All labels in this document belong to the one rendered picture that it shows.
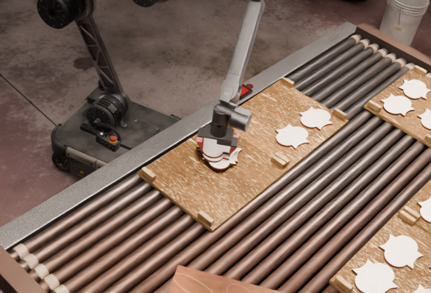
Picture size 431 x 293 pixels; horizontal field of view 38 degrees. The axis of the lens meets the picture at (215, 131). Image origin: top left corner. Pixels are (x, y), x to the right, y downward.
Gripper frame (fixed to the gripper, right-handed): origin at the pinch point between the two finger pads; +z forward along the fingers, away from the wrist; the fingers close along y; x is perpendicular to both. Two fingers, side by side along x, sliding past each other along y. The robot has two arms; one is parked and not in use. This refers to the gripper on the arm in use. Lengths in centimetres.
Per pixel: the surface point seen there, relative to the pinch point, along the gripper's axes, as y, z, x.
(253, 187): 14.9, 5.7, -8.7
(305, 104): 32, 5, 43
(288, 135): 26.0, 4.4, 20.7
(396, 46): 73, 3, 97
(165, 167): -16.3, 5.4, -6.3
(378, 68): 65, 7, 81
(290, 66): 25, 7, 70
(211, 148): -1.5, 0.4, 1.8
